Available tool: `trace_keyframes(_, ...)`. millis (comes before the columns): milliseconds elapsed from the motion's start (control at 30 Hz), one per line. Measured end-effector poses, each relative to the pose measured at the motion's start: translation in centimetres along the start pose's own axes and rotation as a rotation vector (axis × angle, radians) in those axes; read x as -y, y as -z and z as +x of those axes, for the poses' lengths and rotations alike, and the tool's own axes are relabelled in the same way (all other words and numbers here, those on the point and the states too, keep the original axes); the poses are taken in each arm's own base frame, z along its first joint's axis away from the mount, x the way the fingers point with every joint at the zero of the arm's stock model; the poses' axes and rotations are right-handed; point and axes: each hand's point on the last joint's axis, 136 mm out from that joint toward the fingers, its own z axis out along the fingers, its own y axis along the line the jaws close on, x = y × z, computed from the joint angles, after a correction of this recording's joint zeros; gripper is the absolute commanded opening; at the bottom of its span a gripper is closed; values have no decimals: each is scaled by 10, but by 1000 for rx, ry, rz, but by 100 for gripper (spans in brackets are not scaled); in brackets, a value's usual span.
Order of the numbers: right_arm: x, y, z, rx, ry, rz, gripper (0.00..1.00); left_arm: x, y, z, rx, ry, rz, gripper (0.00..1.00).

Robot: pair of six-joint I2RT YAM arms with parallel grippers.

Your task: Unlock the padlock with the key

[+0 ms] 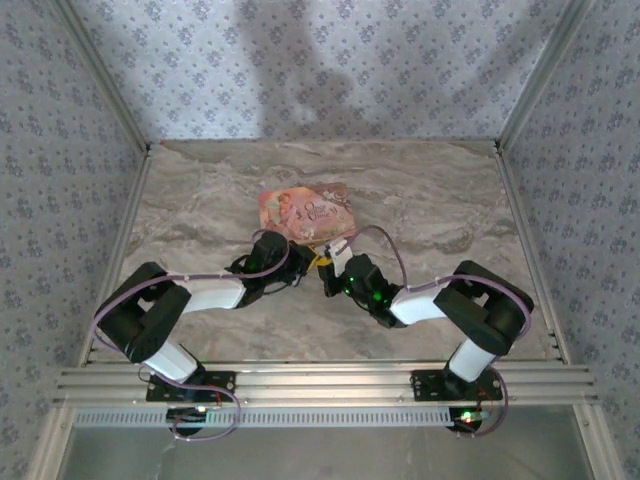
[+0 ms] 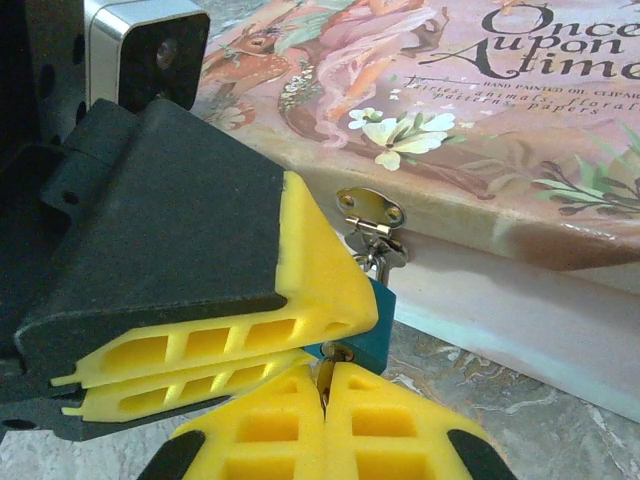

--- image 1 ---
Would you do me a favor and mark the white slotted cable duct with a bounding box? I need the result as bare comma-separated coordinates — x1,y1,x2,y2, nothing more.
74,406,481,427

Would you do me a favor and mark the yellow tagged key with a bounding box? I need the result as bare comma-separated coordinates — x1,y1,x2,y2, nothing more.
299,243,333,271

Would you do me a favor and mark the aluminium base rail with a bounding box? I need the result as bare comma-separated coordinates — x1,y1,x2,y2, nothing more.
54,363,599,404

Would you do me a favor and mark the aluminium frame post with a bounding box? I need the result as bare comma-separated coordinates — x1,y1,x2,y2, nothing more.
49,0,152,157
496,0,597,154

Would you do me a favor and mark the aluminium table side rail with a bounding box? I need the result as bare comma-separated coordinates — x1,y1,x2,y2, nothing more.
79,149,154,367
494,144,571,362

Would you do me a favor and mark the pink storybook shaped box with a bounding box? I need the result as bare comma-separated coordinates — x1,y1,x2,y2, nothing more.
256,182,357,247

